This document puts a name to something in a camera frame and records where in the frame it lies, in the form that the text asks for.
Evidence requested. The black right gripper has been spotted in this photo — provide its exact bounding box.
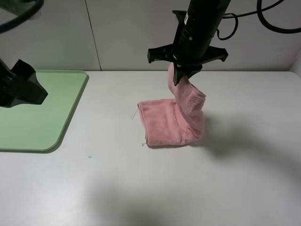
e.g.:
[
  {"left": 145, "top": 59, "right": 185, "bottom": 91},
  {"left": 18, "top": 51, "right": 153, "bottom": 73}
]
[{"left": 147, "top": 23, "right": 229, "bottom": 85}]

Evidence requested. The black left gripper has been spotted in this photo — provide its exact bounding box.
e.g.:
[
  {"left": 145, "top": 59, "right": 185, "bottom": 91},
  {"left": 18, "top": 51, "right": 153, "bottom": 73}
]
[{"left": 0, "top": 60, "right": 48, "bottom": 107}]

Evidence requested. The pink fluffy towel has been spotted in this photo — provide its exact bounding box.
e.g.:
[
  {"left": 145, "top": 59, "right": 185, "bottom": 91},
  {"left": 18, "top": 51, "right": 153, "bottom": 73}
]
[{"left": 138, "top": 64, "right": 206, "bottom": 147}]

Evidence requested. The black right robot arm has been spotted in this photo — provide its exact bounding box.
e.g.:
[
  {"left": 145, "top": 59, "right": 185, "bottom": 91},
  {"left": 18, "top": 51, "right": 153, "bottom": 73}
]
[{"left": 147, "top": 0, "right": 230, "bottom": 85}]

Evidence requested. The green plastic tray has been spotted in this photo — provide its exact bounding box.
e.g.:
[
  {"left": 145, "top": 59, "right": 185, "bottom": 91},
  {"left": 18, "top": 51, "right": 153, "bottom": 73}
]
[{"left": 0, "top": 70, "right": 89, "bottom": 153}]

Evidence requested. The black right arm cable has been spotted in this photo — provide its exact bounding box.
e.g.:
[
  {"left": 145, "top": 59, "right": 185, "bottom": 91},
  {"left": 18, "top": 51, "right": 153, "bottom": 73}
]
[{"left": 216, "top": 0, "right": 301, "bottom": 40}]

